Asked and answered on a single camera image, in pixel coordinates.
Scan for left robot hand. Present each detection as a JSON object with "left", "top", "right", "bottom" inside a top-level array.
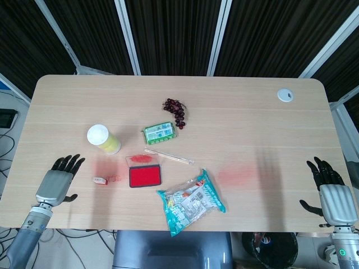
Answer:
[{"left": 35, "top": 154, "right": 86, "bottom": 207}]

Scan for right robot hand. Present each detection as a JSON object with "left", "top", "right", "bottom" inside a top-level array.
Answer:
[{"left": 299, "top": 156, "right": 356, "bottom": 228}]

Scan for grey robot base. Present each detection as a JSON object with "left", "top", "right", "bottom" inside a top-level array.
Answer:
[{"left": 112, "top": 230, "right": 234, "bottom": 269}]

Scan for tennis ball canister white lid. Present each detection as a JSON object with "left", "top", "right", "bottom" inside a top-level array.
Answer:
[{"left": 86, "top": 124, "right": 122, "bottom": 155}]

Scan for black device on floor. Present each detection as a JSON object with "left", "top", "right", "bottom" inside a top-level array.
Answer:
[{"left": 0, "top": 108, "right": 19, "bottom": 128}]

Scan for black trash bin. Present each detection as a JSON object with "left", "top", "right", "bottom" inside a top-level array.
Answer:
[{"left": 241, "top": 231, "right": 298, "bottom": 269}]

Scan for clear ink pad lid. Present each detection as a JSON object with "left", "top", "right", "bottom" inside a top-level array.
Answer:
[{"left": 126, "top": 153, "right": 155, "bottom": 168}]

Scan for red ink pad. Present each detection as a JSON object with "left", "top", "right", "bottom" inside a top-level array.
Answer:
[{"left": 128, "top": 164, "right": 163, "bottom": 188}]

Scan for white desk grommet cap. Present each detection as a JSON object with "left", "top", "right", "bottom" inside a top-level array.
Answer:
[{"left": 277, "top": 88, "right": 294, "bottom": 103}]

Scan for green tissue pack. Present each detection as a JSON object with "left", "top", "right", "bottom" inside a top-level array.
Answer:
[{"left": 142, "top": 121, "right": 180, "bottom": 146}]

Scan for wrapped wooden chopsticks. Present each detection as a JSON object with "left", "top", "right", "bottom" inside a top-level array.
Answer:
[{"left": 144, "top": 147, "right": 195, "bottom": 166}]

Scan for teal noodle snack bag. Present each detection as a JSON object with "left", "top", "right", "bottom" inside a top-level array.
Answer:
[{"left": 156, "top": 169, "right": 227, "bottom": 238}]

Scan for dark red grape bunch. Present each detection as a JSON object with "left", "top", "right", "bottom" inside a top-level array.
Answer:
[{"left": 162, "top": 98, "right": 190, "bottom": 131}]

